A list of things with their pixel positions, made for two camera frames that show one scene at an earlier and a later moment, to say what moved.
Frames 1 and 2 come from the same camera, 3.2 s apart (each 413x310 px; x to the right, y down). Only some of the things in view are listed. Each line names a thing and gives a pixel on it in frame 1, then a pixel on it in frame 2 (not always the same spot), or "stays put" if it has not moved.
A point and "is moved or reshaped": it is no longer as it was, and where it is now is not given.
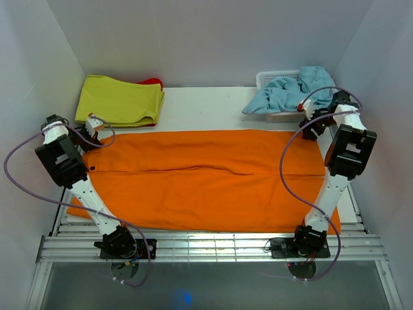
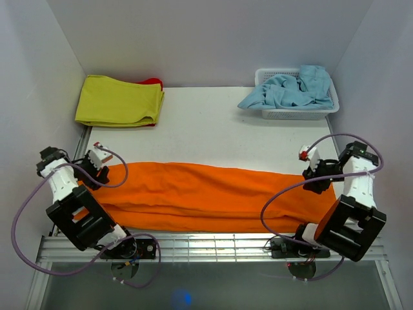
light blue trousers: x=314 y=84 stays put
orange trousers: x=243 y=181 is moved or reshaped
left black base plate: x=141 y=250 stays put
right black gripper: x=306 y=133 to x=317 y=187
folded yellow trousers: x=119 y=104 stays put
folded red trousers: x=152 y=81 stays put
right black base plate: x=287 y=248 stays put
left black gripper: x=93 y=140 to x=102 y=177
